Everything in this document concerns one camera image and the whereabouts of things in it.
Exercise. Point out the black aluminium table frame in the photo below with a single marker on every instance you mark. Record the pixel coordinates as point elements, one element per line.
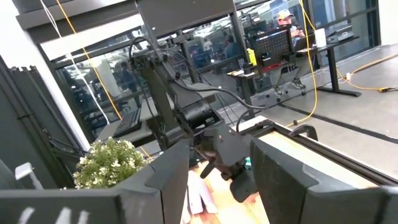
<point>357,166</point>

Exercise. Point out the black folding partition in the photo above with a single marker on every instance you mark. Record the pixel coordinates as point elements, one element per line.
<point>31,124</point>

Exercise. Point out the grey desk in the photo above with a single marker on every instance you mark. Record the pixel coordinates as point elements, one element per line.
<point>107,132</point>

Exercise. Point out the black office desk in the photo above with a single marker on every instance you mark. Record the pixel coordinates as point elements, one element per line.
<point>334,68</point>

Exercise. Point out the black pegboard panel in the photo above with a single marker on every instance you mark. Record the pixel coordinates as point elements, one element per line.
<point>273,43</point>

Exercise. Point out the black keyboard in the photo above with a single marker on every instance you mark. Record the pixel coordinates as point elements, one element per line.
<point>127,123</point>

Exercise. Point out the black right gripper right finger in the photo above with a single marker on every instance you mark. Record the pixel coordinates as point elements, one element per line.
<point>311,202</point>

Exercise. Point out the white paper roll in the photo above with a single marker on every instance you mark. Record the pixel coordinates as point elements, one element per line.
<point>320,37</point>

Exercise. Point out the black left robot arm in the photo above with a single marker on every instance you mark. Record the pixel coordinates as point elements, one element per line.
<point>158,93</point>

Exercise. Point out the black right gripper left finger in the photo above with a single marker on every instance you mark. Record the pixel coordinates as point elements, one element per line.
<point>93,205</point>

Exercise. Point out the grey storage box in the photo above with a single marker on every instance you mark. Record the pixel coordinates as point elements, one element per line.
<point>342,34</point>

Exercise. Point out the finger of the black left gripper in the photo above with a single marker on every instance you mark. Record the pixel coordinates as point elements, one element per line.
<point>244,186</point>
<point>207,170</point>

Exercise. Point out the potted plant with white flowers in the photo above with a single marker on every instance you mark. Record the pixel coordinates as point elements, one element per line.
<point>109,165</point>

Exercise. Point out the person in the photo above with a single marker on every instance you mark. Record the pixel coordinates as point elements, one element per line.
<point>128,77</point>
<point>284,15</point>
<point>231,46</point>

